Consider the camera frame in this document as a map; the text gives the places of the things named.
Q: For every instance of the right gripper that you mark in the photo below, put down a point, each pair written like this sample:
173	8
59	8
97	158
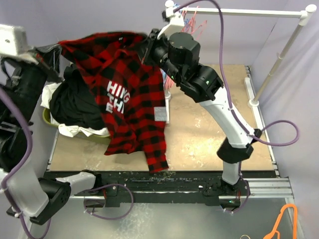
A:
155	42

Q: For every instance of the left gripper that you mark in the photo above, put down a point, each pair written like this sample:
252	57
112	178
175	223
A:
53	58

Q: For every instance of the red black plaid shirt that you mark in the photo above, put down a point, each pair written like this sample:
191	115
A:
129	95

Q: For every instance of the single pink hanger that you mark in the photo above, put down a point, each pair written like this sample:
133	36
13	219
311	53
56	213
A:
197	29

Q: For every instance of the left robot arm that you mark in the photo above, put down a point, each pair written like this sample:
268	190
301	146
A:
30	196

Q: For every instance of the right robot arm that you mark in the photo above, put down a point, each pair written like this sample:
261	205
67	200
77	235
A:
178	56

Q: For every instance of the pink hangers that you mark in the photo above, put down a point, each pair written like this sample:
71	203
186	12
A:
189	23

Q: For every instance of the blue hangers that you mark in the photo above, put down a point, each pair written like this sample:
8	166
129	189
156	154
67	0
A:
167	81

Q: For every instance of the black garment pile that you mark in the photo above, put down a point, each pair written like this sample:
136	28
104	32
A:
73	104

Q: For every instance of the green laundry basket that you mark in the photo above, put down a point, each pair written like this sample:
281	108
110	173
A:
98	136

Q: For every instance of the white clothes rack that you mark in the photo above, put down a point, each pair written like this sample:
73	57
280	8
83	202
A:
249	15

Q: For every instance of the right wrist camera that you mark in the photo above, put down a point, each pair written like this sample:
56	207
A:
175	23

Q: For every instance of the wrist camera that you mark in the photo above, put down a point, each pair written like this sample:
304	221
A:
175	23
13	42

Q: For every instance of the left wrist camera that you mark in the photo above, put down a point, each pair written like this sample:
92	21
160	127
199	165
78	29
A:
13	42

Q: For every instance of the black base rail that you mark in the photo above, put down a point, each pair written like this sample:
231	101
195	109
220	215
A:
176	187

